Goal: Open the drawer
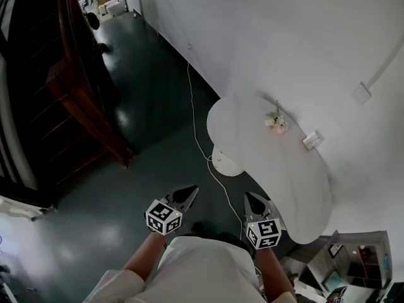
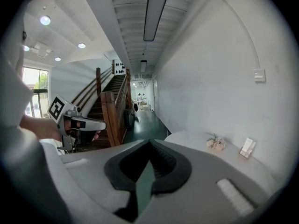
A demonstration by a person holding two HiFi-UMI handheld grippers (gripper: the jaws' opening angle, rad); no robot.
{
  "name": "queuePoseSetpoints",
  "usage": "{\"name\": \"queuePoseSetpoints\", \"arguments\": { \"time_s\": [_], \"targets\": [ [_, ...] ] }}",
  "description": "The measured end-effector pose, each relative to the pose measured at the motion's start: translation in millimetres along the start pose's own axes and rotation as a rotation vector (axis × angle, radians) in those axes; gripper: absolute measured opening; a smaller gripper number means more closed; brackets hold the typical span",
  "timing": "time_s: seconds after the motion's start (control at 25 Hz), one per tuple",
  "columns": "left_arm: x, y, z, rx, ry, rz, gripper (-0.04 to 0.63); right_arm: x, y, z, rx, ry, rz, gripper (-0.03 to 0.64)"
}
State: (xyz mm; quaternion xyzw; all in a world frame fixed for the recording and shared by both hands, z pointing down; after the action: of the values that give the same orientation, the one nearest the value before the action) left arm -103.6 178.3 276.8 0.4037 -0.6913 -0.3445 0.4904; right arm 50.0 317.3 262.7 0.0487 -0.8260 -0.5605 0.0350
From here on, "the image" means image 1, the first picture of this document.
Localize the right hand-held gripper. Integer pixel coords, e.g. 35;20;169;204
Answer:
243;191;282;251

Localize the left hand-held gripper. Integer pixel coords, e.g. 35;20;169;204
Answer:
145;184;200;236

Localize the person's right forearm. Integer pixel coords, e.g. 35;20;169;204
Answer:
254;247;294;301

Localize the person's left forearm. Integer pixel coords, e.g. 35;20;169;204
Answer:
121;232;167;285

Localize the person's black shoe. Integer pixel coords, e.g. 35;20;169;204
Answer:
189;221;206;236

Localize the grey cabinet with shelves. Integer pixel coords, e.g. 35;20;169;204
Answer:
280;230;395;303

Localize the person's white shirt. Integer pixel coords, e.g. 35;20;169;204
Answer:
82;235;297;303

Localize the pale pink flower bunch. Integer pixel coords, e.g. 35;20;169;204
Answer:
264;100;288;134

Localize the small white printed card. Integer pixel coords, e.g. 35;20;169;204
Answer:
302;131;323;151

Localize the white low furniture piece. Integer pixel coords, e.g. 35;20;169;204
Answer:
0;196;57;222

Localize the dark wooden staircase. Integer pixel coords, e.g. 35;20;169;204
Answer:
0;0;136;208

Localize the white oval table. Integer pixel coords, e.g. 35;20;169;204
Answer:
206;93;333;245

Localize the small black picture frame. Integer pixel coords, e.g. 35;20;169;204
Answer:
327;243;344;258

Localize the white floor cable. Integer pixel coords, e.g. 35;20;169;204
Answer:
187;61;246;233

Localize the brown wooden newel post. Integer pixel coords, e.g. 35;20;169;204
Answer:
46;57;136;170

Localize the white wall junction box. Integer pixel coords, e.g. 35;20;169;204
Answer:
352;81;372;106

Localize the white hanging cable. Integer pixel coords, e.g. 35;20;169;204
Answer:
365;39;404;86

